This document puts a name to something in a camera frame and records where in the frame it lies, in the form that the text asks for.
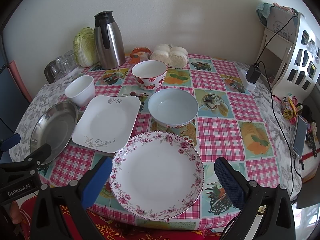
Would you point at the clear drinking glass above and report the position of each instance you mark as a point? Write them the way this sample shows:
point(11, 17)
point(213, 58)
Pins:
point(70, 55)
point(65, 66)

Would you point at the white shelf unit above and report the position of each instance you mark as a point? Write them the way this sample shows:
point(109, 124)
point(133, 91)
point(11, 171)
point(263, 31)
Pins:
point(292, 40)

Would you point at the light blue bowl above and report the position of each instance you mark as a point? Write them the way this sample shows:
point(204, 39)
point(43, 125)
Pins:
point(173, 107)

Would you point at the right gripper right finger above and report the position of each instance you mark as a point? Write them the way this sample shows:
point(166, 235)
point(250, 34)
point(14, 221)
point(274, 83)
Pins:
point(248, 196)

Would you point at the floral rimmed round plate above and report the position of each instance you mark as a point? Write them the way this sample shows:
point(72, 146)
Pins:
point(157, 176)

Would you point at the small glass teapot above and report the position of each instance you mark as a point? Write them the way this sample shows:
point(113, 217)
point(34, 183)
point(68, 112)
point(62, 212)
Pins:
point(52, 71)

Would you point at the strawberry pattern bowl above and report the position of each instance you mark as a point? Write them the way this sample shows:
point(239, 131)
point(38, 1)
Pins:
point(149, 75)

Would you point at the checked picture tablecloth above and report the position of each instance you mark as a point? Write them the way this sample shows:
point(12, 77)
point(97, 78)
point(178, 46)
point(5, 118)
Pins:
point(213, 209)

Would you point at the orange snack packet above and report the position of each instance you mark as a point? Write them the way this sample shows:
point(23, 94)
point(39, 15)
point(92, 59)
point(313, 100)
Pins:
point(140, 54)

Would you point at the bag of steamed buns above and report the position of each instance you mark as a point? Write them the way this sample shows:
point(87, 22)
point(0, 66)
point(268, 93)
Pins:
point(172, 56)

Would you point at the stainless steel thermos jug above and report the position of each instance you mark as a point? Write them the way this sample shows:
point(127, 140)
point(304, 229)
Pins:
point(108, 41)

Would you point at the white square plate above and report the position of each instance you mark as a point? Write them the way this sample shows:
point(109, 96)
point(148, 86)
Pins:
point(107, 123)

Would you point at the white power strip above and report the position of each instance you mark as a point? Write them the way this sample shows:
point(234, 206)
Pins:
point(247, 85)

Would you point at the grey floral tablecloth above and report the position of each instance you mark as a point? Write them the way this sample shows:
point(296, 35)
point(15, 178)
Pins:
point(282, 134)

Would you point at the white plastic cup bowl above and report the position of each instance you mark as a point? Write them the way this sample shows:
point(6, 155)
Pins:
point(81, 91)

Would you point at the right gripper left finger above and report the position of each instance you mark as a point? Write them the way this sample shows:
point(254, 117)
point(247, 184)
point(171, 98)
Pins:
point(48, 221)

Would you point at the smartphone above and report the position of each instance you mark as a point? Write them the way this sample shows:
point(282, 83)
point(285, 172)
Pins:
point(299, 137)

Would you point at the black power adapter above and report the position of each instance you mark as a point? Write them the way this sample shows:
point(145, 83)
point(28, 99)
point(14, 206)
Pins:
point(253, 73)

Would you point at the napa cabbage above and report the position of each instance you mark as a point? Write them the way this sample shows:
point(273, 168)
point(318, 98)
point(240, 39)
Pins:
point(84, 47)

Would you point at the red patterned cushion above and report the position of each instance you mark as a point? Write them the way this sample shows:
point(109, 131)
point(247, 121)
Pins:
point(21, 215)

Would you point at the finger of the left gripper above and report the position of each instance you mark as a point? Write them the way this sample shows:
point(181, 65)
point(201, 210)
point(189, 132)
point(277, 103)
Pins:
point(31, 162)
point(10, 142)

